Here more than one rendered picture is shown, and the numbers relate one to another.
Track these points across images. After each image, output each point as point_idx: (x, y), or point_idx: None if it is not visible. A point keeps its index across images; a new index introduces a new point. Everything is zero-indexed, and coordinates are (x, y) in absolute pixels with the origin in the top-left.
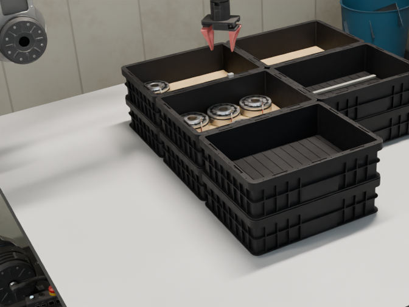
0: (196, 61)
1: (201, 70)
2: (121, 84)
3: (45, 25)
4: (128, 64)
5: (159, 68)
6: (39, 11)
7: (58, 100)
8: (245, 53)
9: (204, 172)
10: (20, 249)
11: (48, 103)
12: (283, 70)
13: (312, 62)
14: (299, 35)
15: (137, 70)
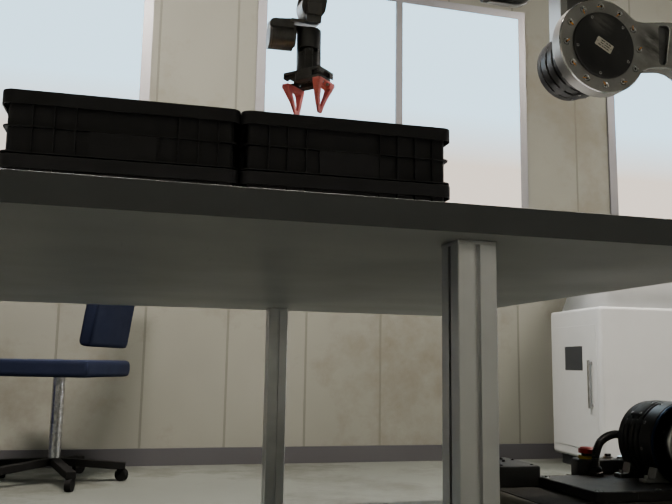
0: (305, 141)
1: (296, 160)
2: (477, 205)
3: (552, 47)
4: (437, 127)
5: (381, 142)
6: (556, 24)
7: (644, 217)
8: None
9: None
10: (654, 415)
11: (668, 219)
12: None
13: None
14: (58, 119)
15: (421, 139)
